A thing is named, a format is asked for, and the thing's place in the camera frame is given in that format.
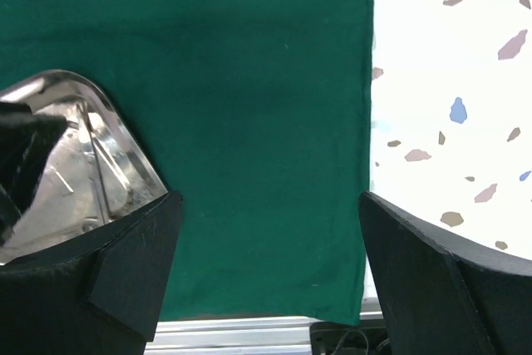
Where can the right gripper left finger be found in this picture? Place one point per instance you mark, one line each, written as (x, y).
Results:
(98, 293)

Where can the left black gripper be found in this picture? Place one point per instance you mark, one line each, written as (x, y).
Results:
(27, 140)

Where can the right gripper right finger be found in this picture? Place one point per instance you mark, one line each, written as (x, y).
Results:
(441, 293)

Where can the steel instrument tray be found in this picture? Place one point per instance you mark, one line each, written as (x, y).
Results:
(95, 174)

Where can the green surgical cloth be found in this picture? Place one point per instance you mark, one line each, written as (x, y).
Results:
(256, 111)

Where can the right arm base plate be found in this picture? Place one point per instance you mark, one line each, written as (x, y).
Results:
(368, 337)

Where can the aluminium front rail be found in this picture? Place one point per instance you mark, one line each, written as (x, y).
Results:
(266, 335)

